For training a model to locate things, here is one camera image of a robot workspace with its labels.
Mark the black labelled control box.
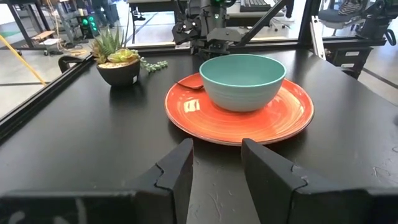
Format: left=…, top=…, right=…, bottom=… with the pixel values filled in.
left=329, top=46, right=374, bottom=78

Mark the person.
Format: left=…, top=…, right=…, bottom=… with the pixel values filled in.
left=91, top=0, right=121, bottom=29

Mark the red-orange plate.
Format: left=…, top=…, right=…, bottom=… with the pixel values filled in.
left=164, top=73, right=315, bottom=147

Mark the yellow cable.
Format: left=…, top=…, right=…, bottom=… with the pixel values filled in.
left=0, top=33, right=47, bottom=86

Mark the black frame bracket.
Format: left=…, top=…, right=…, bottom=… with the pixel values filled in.
left=58, top=55, right=93, bottom=74

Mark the black diagonal frame strut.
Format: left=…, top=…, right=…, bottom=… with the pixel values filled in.
left=236, top=0, right=289, bottom=47

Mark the black metal workbench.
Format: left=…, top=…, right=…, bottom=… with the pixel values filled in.
left=0, top=0, right=57, bottom=57

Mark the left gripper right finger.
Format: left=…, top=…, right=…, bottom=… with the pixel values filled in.
left=241, top=138, right=318, bottom=224

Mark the teal bowl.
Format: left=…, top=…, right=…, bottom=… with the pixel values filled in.
left=198, top=54, right=287, bottom=113

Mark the black equipment with cable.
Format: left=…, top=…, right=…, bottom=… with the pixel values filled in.
left=356, top=0, right=398, bottom=47

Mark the blue office chair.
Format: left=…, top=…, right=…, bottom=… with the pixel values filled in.
left=318, top=0, right=374, bottom=30

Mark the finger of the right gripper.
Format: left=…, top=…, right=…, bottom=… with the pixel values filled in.
left=195, top=46, right=213, bottom=60
left=211, top=46, right=231, bottom=58

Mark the white metal mounting plate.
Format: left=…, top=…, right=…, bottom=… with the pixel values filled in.
left=310, top=15, right=326, bottom=60

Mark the black box with green lights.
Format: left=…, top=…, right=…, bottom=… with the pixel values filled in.
left=76, top=14, right=100, bottom=39

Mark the fork with teal handle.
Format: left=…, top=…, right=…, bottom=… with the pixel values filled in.
left=175, top=81, right=205, bottom=91

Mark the potted succulent plant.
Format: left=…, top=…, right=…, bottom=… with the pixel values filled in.
left=91, top=27, right=169, bottom=87

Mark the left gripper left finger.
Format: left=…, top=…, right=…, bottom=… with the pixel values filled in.
left=124, top=138, right=194, bottom=224

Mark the black keyboard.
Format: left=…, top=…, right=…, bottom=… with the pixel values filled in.
left=239, top=0, right=272, bottom=13

